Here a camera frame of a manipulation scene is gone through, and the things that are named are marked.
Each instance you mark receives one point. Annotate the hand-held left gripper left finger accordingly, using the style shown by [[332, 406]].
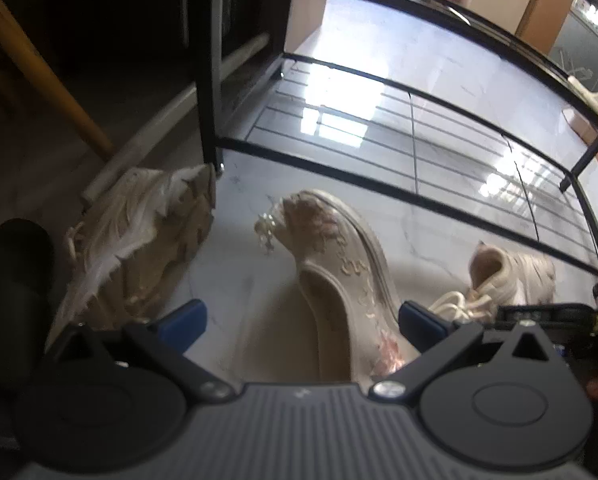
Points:
[[185, 318]]

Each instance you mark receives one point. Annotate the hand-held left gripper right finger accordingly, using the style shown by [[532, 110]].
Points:
[[421, 323]]

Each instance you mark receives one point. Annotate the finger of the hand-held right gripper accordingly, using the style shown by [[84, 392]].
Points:
[[544, 312]]

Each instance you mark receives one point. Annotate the beige embroidered shoe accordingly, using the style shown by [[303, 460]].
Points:
[[351, 270]]

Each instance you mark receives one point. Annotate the black metal shoe rack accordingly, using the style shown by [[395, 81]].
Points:
[[329, 157]]

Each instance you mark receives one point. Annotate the white lace-up sneaker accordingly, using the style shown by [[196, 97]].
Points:
[[509, 275]]

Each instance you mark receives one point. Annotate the beige chunky sneaker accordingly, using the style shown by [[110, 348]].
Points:
[[144, 240]]

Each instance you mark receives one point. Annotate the black slipper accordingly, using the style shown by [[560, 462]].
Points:
[[14, 290]]

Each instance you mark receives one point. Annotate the white pole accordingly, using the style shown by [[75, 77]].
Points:
[[144, 135]]

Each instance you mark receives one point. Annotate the frosted glass door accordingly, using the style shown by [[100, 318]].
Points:
[[581, 52]]

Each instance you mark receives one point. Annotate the yellow wooden table leg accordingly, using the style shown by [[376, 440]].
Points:
[[39, 70]]

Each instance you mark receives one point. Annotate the brown cardboard box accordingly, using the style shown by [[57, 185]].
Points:
[[546, 2]]

